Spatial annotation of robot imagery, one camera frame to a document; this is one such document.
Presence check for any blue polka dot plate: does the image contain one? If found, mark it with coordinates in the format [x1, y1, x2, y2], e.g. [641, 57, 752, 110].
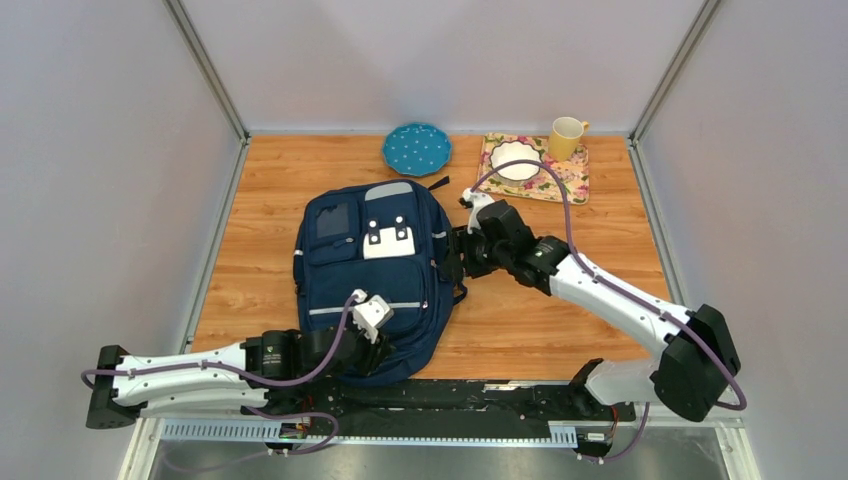
[381, 122, 452, 177]

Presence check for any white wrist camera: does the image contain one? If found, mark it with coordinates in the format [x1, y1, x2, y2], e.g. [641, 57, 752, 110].
[352, 289, 394, 344]
[460, 188, 495, 234]

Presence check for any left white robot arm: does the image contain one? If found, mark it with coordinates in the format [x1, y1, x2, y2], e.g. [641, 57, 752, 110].
[81, 327, 394, 430]

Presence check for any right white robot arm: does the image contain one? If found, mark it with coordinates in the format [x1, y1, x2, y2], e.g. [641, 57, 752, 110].
[449, 191, 747, 422]

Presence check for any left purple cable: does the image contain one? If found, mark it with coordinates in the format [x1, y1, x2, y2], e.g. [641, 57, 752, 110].
[79, 294, 362, 475]

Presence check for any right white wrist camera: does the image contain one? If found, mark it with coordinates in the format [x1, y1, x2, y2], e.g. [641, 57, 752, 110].
[460, 188, 495, 234]

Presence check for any navy blue student backpack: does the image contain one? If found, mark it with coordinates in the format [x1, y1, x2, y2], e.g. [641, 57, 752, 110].
[293, 180, 467, 387]

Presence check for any white scalloped bowl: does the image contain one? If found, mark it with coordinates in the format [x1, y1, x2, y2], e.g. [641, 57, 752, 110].
[489, 140, 541, 186]

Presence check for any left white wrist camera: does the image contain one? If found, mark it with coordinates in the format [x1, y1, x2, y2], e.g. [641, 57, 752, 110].
[352, 289, 394, 344]

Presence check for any floral rectangular tray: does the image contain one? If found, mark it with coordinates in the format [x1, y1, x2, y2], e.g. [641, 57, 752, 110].
[478, 132, 589, 205]

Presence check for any yellow ceramic mug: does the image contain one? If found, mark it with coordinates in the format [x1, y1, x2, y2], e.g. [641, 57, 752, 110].
[548, 117, 590, 161]

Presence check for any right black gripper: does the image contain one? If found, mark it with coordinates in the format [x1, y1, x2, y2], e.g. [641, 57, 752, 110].
[439, 224, 512, 281]

